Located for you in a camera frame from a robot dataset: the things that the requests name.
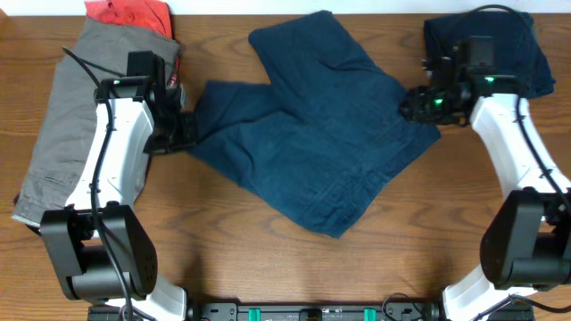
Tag grey folded shorts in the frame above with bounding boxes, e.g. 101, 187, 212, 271
12, 19, 180, 227

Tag red garment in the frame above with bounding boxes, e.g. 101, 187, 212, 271
77, 0, 180, 86

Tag blue shorts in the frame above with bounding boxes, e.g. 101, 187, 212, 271
191, 11, 440, 238

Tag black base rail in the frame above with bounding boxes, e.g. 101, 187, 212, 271
87, 301, 536, 321

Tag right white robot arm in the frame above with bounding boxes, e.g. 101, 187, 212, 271
400, 37, 570, 320

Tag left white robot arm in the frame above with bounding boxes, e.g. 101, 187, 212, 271
39, 51, 197, 320

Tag dark navy folded garment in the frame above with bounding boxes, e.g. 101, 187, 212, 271
423, 11, 556, 99

